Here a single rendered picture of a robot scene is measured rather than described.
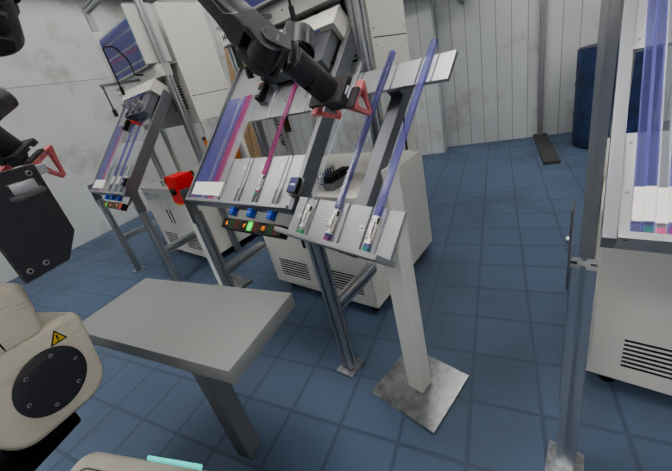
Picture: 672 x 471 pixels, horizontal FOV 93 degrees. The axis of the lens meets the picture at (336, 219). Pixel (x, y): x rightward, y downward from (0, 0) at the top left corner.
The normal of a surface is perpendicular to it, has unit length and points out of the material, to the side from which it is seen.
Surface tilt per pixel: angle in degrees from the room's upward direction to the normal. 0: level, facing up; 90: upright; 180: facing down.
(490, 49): 90
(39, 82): 90
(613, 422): 0
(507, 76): 90
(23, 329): 90
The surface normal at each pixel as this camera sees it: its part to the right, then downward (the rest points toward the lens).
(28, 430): 0.95, -0.10
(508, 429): -0.22, -0.89
